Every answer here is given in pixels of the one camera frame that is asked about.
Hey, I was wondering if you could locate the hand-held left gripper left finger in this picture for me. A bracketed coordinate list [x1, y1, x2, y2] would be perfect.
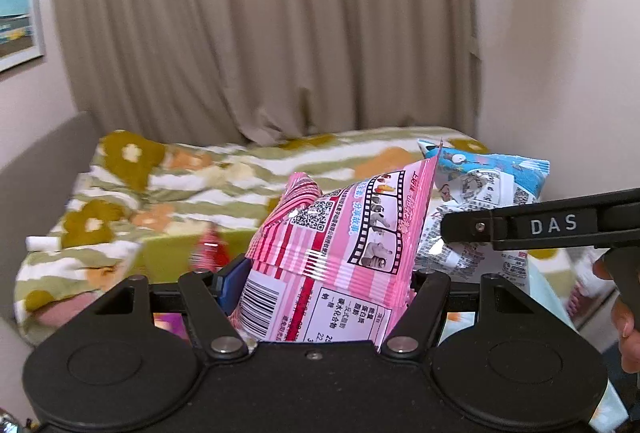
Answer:
[80, 257, 251, 360]

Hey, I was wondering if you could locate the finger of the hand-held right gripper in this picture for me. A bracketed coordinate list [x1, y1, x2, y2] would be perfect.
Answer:
[440, 208, 496, 251]

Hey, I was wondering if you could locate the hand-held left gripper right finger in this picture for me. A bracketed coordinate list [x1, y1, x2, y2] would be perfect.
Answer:
[380, 269, 556, 356]

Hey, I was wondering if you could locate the red snack bag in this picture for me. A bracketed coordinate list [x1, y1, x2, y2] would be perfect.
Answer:
[190, 223, 231, 273]

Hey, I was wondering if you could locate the cream and blue snack bag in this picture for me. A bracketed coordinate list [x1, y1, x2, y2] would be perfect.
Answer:
[412, 138, 552, 286]

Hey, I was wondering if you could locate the pink striped snack bag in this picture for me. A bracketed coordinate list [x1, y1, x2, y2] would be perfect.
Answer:
[231, 152, 443, 345]

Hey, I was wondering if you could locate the person's right hand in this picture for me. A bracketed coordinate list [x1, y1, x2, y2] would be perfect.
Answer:
[592, 258, 640, 374]

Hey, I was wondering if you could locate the light blue daisy cloth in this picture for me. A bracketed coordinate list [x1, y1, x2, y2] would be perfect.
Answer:
[437, 258, 628, 433]

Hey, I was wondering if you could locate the pink white plastic pack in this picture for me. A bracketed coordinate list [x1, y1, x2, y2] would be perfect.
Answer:
[567, 248, 618, 329]

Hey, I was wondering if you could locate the purple chip bag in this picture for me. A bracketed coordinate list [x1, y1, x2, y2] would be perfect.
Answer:
[152, 312, 188, 346]

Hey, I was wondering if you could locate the green floral blanket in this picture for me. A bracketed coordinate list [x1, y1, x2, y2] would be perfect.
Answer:
[14, 127, 493, 346]

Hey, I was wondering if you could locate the beige curtain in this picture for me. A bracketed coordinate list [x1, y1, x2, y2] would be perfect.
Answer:
[47, 0, 481, 146]

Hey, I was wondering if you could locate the framed wall picture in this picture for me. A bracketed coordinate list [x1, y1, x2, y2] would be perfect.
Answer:
[0, 0, 47, 74]

